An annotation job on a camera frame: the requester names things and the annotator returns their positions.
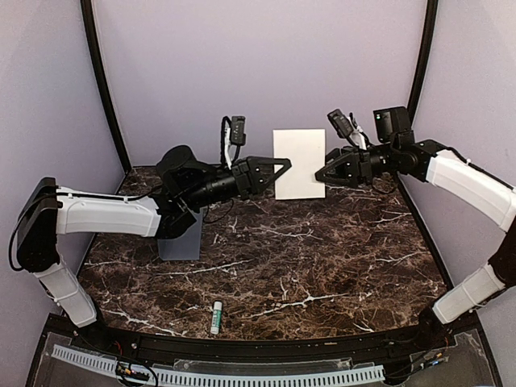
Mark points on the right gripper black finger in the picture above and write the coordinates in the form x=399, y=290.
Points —
x=331, y=160
x=331, y=179

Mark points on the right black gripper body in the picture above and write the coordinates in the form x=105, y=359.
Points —
x=364, y=165

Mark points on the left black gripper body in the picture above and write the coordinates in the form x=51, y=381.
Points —
x=246, y=181

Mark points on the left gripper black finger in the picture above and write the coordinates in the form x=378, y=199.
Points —
x=268, y=166
x=260, y=182

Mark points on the beige lined letter paper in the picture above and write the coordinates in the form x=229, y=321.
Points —
x=306, y=150

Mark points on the grey blue envelope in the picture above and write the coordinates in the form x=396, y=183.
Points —
x=185, y=248

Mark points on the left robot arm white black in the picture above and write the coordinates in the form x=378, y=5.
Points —
x=166, y=212

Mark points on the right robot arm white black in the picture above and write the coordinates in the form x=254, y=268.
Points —
x=429, y=161

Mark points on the white green glue stick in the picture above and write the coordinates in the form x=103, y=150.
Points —
x=216, y=320

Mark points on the clear acrylic front plate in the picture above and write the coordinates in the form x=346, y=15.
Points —
x=263, y=368

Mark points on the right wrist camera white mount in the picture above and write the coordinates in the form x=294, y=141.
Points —
x=347, y=128

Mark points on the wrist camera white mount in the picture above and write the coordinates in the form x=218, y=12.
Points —
x=232, y=139
x=347, y=128

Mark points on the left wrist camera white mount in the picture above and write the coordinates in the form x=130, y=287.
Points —
x=232, y=139

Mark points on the black curved front rail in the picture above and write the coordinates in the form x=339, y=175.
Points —
x=388, y=346

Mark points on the right black frame post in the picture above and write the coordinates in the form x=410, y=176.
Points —
x=424, y=52

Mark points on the black frame post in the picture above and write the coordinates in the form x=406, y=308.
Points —
x=424, y=52
x=91, y=34

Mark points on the white slotted cable duct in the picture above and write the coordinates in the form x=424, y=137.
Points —
x=164, y=375

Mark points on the left black frame post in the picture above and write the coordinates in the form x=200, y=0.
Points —
x=91, y=34

